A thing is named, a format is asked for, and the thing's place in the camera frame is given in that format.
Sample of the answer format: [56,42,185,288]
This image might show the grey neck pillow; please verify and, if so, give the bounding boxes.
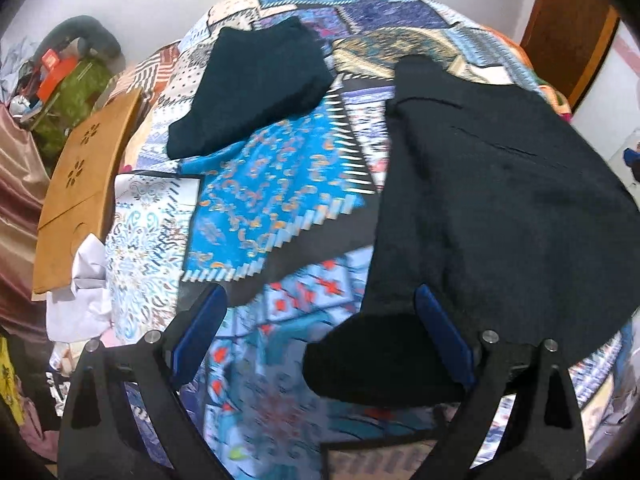
[32,15,123,61]

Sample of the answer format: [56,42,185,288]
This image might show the patchwork printed blanket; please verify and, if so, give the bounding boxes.
[47,0,640,480]

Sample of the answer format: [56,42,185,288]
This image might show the green storage basket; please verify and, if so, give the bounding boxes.
[32,57,116,156]

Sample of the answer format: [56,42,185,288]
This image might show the orange striped blanket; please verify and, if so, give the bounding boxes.
[107,42,181,111]

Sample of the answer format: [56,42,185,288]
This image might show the folded black pants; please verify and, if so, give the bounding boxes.
[166,16,335,158]

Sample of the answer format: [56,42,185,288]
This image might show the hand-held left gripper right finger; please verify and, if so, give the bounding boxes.
[414,284,587,480]

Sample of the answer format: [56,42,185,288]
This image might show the white cloth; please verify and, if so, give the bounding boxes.
[45,234,114,344]

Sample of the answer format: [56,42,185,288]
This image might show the pale grey cloth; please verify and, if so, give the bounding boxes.
[0,37,37,106]

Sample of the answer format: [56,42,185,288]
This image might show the striped pink curtain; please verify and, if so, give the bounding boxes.
[0,105,51,331]

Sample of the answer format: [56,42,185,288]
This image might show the wooden door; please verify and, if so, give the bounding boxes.
[520,0,621,111]

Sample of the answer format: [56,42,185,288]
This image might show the orange box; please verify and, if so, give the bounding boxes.
[37,56,81,102]

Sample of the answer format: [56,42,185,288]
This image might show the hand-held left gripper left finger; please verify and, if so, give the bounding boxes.
[57,282,231,480]

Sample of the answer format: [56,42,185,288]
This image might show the yellow printed cloth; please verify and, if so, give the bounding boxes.
[0,335,36,431]

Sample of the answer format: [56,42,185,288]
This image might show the black pants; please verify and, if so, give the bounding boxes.
[166,16,335,158]
[302,55,640,408]

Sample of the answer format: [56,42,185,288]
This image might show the wooden lap desk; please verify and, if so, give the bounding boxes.
[32,87,144,301]

